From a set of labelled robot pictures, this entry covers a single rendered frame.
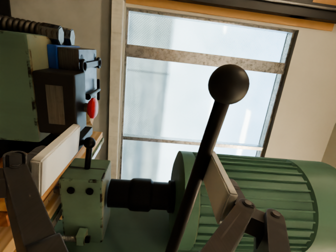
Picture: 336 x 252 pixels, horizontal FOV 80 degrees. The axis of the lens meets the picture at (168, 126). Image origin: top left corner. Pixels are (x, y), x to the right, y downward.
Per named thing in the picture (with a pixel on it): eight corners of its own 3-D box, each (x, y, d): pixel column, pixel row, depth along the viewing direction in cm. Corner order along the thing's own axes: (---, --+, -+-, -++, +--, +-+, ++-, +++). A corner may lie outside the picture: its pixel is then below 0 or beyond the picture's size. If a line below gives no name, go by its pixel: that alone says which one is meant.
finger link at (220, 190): (229, 193, 14) (239, 195, 15) (208, 149, 21) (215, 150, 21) (216, 225, 15) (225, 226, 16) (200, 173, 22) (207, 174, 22)
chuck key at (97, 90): (96, 78, 36) (101, 78, 36) (96, 99, 38) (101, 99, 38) (83, 84, 30) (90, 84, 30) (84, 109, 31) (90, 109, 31)
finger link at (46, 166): (40, 199, 14) (29, 197, 14) (78, 151, 21) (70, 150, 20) (41, 161, 13) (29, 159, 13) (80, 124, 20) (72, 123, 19)
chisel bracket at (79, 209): (66, 156, 39) (111, 159, 39) (70, 213, 43) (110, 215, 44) (46, 179, 32) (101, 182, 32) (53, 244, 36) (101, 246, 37)
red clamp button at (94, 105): (92, 95, 30) (99, 96, 30) (92, 114, 31) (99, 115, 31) (85, 100, 27) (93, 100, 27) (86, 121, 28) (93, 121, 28)
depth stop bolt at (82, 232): (35, 225, 35) (92, 227, 36) (36, 233, 36) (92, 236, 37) (27, 235, 33) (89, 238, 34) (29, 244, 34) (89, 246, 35)
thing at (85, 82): (73, 45, 35) (105, 49, 35) (76, 107, 39) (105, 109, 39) (27, 42, 23) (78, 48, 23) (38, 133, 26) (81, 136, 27)
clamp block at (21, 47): (22, 33, 35) (76, 39, 36) (31, 108, 40) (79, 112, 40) (-66, 21, 21) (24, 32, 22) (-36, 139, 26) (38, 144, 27)
